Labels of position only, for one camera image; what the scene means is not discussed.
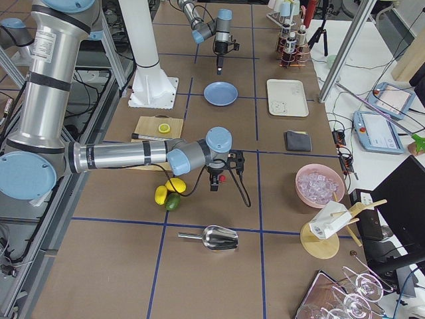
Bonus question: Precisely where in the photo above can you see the blue teach pendant far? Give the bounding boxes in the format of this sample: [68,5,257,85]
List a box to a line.
[367,82,416,120]

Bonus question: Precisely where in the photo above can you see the steel knife handle tube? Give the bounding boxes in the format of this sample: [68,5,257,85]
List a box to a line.
[131,132,171,141]

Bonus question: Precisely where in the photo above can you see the lemon half slice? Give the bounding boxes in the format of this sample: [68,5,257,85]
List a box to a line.
[158,123,171,134]

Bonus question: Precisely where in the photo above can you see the copper wire bottle rack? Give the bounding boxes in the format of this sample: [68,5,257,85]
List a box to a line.
[276,26,309,68]

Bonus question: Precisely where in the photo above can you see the grey folded cloth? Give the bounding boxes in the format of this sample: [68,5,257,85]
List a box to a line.
[284,130,312,152]

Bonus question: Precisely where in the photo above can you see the large yellow lemon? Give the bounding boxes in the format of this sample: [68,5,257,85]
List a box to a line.
[165,177,187,193]

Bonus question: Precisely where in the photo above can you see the cream bear serving tray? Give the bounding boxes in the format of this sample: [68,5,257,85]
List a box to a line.
[266,79,309,118]

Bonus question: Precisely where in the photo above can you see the white wire cup rack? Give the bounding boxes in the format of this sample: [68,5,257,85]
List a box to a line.
[266,0,301,25]

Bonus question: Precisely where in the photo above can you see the steel ice scoop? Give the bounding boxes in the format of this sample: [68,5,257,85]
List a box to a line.
[177,225,238,251]

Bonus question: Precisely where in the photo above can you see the red cylinder bottle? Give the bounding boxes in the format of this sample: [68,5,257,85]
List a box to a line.
[303,0,319,29]

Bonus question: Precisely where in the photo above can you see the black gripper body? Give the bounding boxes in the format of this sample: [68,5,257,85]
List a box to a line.
[213,31,240,56]
[207,150,245,179]

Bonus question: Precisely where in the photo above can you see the blue teach pendant near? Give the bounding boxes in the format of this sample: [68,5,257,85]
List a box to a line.
[353,111,404,155]

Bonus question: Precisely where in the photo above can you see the blue teach pendant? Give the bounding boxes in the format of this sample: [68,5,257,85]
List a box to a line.
[367,82,416,120]
[353,111,404,155]

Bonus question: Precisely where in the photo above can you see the dark tea bottle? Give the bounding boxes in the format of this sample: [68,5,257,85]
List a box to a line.
[296,25,306,53]
[280,19,291,48]
[282,32,296,66]

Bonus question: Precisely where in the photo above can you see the green lime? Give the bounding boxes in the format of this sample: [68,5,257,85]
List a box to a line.
[164,193,181,211]

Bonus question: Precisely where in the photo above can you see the small yellow lemon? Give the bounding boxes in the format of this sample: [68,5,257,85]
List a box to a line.
[154,185,168,205]

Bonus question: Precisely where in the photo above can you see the aluminium frame post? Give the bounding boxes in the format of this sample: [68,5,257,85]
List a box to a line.
[318,0,377,103]

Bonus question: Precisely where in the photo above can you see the black camera tripod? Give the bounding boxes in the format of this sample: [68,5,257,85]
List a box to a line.
[307,0,333,57]

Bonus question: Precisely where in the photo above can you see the black laptop monitor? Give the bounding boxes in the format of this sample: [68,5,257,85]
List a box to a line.
[358,156,424,274]

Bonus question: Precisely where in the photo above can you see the mint green bowl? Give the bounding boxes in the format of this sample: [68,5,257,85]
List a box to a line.
[326,54,337,68]

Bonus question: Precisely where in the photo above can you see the blue plastic plate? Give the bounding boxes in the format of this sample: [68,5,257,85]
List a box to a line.
[203,81,238,106]

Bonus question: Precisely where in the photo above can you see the pink bowl of ice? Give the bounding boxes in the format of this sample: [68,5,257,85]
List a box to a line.
[295,163,345,208]

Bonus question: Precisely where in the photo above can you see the round wooden stand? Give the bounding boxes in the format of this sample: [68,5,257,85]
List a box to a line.
[300,199,387,259]

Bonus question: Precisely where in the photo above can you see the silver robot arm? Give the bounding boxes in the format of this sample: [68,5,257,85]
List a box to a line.
[177,1,240,75]
[1,1,239,200]

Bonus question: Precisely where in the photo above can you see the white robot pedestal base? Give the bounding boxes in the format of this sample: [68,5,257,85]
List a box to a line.
[119,0,179,110]

